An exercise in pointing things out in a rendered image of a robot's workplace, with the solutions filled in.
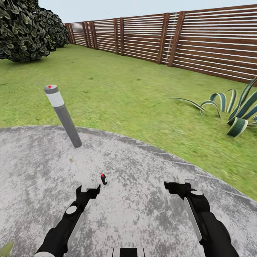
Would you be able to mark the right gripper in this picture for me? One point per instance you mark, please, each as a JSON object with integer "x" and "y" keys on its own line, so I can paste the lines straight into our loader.
{"x": 175, "y": 188}

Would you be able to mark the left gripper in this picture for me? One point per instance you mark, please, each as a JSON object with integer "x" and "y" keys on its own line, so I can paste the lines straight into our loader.
{"x": 90, "y": 194}

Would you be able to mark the insectifuge atomizer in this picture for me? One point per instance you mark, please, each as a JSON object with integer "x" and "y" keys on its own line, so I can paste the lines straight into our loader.
{"x": 104, "y": 179}

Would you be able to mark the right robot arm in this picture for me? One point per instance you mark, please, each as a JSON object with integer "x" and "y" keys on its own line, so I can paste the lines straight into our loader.
{"x": 210, "y": 232}

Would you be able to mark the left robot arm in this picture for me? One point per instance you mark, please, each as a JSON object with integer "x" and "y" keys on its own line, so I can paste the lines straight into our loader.
{"x": 59, "y": 239}

